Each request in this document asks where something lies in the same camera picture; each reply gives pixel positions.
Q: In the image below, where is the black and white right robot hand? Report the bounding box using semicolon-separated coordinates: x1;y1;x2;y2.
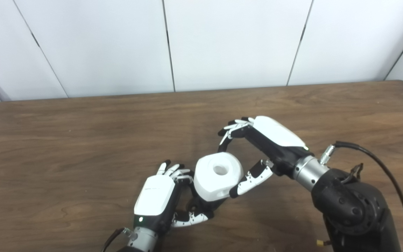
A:
218;116;314;198

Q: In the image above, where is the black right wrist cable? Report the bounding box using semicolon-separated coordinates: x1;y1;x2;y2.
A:
320;141;403;252

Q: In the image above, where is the black flanged holder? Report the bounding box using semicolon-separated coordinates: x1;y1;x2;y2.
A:
187;196;223;219

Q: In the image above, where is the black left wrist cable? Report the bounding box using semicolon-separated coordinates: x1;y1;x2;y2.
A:
101;227;132;252

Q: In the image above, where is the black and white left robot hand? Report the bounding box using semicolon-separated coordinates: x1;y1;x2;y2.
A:
133;160;210;235

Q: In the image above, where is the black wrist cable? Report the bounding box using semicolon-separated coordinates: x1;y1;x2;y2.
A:
320;141;403;252
101;227;132;252

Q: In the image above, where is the round white piece with holes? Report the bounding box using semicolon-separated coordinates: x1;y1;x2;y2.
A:
194;152;244;202

